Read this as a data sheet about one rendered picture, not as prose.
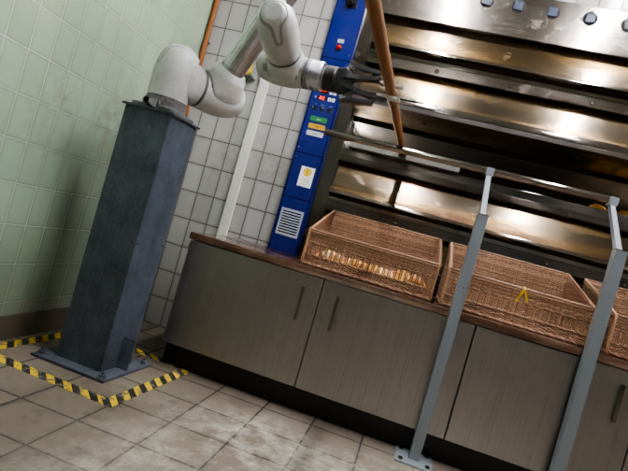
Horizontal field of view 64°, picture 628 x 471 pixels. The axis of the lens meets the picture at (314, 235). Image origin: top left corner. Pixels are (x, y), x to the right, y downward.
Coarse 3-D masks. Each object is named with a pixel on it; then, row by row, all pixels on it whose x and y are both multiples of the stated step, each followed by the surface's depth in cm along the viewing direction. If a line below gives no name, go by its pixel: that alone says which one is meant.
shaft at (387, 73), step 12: (372, 0) 91; (372, 12) 95; (372, 24) 101; (384, 24) 103; (384, 36) 107; (384, 48) 112; (384, 60) 119; (384, 72) 127; (384, 84) 138; (396, 96) 151; (396, 108) 161; (396, 120) 174; (396, 132) 192
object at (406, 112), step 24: (360, 96) 243; (384, 120) 257; (408, 120) 248; (432, 120) 240; (456, 120) 234; (480, 144) 249; (504, 144) 241; (528, 144) 233; (552, 144) 226; (576, 144) 223; (600, 168) 235; (624, 168) 227
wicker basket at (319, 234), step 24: (336, 216) 253; (312, 240) 209; (336, 240) 207; (384, 240) 247; (408, 240) 246; (432, 240) 245; (312, 264) 208; (336, 264) 207; (384, 264) 203; (408, 264) 201; (432, 264) 200; (408, 288) 201; (432, 288) 199
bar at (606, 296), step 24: (384, 144) 217; (480, 168) 209; (576, 192) 201; (480, 216) 186; (480, 240) 186; (456, 288) 188; (456, 312) 186; (600, 312) 177; (600, 336) 177; (432, 384) 187; (576, 384) 178; (432, 408) 186; (576, 408) 177; (576, 432) 177; (408, 456) 187; (552, 456) 181
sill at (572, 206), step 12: (360, 156) 257; (372, 156) 255; (408, 168) 252; (420, 168) 251; (432, 168) 249; (456, 180) 247; (468, 180) 246; (480, 180) 245; (504, 192) 242; (516, 192) 241; (528, 192) 240; (552, 204) 238; (564, 204) 237; (576, 204) 236; (600, 216) 233; (624, 216) 231
